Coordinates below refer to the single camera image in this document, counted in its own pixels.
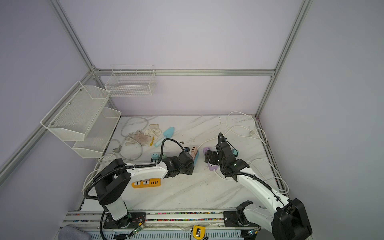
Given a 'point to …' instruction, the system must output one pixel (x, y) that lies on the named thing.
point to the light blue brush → (168, 133)
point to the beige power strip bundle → (145, 137)
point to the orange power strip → (152, 182)
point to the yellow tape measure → (199, 232)
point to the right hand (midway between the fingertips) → (211, 154)
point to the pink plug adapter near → (194, 151)
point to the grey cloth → (70, 232)
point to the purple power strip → (211, 166)
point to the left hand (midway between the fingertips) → (190, 167)
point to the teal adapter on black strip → (155, 156)
